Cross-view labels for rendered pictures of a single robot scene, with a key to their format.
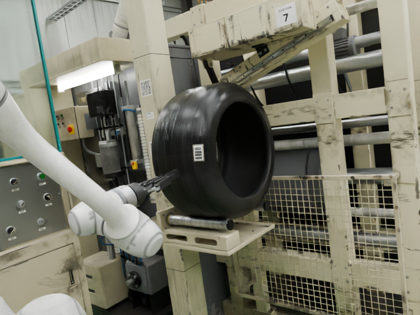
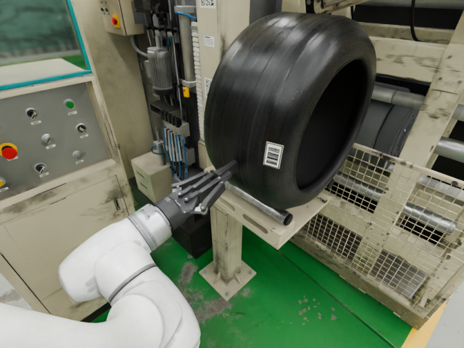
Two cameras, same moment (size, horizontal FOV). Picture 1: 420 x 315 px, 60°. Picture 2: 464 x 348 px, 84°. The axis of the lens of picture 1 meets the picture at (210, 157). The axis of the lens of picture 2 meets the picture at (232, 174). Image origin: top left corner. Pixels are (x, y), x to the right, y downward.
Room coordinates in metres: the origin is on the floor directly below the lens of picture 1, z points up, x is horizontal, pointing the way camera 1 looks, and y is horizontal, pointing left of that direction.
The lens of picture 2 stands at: (0.78, 0.08, 1.53)
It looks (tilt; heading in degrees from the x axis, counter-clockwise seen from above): 36 degrees down; 6
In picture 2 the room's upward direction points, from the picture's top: straight up
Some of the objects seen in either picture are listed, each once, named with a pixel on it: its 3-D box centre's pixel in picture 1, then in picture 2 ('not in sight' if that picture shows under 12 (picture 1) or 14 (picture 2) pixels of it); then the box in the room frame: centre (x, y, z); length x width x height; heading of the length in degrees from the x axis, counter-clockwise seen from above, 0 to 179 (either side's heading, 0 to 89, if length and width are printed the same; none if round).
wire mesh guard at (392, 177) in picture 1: (302, 245); (349, 213); (1.73, -0.39, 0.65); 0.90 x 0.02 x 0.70; 50
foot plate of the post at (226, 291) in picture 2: not in sight; (227, 271); (1.77, 0.21, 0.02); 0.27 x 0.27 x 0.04; 50
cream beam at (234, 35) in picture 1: (253, 30); not in sight; (1.77, -0.29, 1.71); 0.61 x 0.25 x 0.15; 50
